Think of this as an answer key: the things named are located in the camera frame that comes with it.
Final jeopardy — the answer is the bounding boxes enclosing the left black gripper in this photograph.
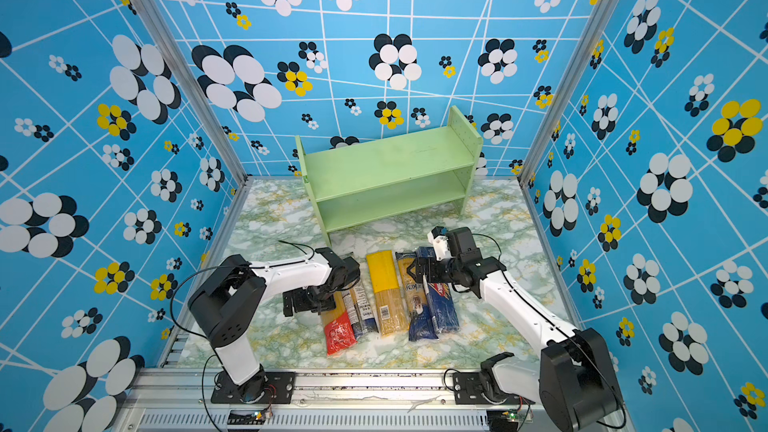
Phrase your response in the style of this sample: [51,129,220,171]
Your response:
[291,289,344,321]

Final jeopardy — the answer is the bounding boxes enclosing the red spaghetti package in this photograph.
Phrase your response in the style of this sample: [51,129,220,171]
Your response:
[320,292,357,356]

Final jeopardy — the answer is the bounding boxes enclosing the clear blue-label spaghetti package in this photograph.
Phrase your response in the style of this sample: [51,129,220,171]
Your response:
[341,273,378,340]

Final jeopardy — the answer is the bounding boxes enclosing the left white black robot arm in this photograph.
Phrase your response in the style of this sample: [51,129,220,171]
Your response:
[188,247,360,405]

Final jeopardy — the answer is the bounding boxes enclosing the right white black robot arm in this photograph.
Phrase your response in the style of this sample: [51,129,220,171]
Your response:
[411,226,627,431]

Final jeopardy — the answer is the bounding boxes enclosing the dark blue Barilla spaghetti package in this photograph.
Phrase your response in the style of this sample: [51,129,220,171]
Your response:
[416,247,460,334]

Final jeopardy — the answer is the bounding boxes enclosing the yellow spaghetti package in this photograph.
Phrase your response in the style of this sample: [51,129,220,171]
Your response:
[366,251,408,336]

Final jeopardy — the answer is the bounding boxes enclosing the green two-tier wooden shelf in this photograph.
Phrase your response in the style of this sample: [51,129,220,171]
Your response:
[295,106,483,246]

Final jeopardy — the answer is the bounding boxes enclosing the left green circuit board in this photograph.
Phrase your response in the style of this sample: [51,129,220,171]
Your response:
[227,409,273,426]

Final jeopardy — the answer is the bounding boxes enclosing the green circuit board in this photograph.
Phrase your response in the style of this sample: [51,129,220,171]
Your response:
[227,409,273,426]
[486,410,526,432]

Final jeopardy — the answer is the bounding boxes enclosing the right green circuit board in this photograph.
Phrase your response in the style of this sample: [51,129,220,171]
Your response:
[486,410,526,432]

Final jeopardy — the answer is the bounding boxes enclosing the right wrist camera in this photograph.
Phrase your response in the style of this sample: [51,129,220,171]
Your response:
[427,226,452,261]

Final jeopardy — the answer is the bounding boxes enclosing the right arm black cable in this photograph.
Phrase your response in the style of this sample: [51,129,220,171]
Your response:
[470,232,628,430]

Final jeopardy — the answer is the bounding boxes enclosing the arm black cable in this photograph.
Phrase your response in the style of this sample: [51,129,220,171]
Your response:
[470,232,628,430]
[169,239,316,343]

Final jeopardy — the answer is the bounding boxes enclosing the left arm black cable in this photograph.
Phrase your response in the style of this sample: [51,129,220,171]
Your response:
[169,239,316,343]

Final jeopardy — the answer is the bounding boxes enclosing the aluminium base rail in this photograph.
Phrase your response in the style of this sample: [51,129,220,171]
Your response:
[113,368,556,431]

